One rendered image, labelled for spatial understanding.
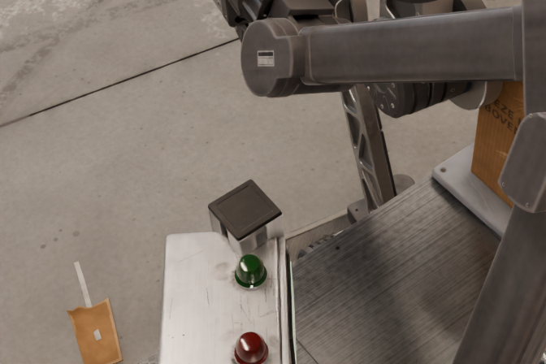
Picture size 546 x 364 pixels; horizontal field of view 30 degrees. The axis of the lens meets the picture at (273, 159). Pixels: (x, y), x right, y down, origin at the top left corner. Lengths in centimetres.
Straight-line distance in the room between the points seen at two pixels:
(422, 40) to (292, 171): 197
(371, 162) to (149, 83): 118
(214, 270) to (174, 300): 4
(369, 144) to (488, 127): 49
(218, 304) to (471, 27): 29
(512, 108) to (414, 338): 36
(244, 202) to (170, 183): 198
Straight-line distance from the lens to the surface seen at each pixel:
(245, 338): 76
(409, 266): 160
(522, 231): 78
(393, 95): 141
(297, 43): 97
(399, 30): 87
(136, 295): 261
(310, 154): 283
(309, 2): 104
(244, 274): 80
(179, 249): 84
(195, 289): 82
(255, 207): 83
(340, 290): 158
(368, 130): 202
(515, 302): 80
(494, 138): 159
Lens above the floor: 215
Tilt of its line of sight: 50 degrees down
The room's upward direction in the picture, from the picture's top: 6 degrees counter-clockwise
